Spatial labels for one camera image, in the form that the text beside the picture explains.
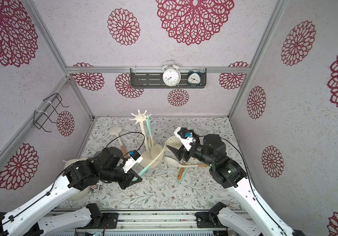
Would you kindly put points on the metal base rail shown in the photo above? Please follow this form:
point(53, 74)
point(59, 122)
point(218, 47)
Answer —
point(150, 223)

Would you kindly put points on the grey wall shelf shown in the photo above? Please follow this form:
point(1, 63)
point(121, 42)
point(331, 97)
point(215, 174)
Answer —
point(154, 80)

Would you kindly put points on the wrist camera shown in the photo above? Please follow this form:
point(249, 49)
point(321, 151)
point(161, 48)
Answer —
point(186, 136)
point(134, 158)

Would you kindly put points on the white teddy bear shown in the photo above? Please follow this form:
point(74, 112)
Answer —
point(81, 176)

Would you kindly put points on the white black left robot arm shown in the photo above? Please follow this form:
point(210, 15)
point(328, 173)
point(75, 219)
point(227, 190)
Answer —
point(109, 166)

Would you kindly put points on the cream skimmer edge-on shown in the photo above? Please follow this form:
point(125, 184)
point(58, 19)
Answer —
point(177, 164)

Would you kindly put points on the dark green alarm clock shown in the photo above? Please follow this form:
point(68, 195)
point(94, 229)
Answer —
point(194, 78)

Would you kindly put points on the white alarm clock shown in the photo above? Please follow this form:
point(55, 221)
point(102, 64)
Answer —
point(171, 73)

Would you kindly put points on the cream utensil rack stand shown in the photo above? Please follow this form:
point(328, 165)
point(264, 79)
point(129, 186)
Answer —
point(140, 119)

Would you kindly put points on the flag pattern packet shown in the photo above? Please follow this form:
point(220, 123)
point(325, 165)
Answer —
point(96, 188)

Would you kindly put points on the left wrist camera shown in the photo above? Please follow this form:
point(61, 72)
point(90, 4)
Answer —
point(134, 158)

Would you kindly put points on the grey oblong case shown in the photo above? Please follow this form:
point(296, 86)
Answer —
point(113, 150)

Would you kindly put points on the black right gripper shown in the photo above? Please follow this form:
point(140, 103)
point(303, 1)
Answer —
point(182, 153)

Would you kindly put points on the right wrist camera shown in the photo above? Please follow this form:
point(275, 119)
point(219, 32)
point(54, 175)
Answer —
point(186, 136)

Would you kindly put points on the lone skimmer orange handle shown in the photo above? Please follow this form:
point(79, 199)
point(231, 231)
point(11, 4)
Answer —
point(115, 131)

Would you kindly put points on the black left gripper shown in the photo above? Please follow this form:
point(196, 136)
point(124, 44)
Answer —
point(128, 181)

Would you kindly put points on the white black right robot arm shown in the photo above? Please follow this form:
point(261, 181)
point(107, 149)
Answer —
point(211, 151)

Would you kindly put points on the black wire wall rack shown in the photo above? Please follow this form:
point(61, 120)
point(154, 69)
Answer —
point(40, 117)

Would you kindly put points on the cream skimmer behind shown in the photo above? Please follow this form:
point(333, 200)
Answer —
point(182, 172)

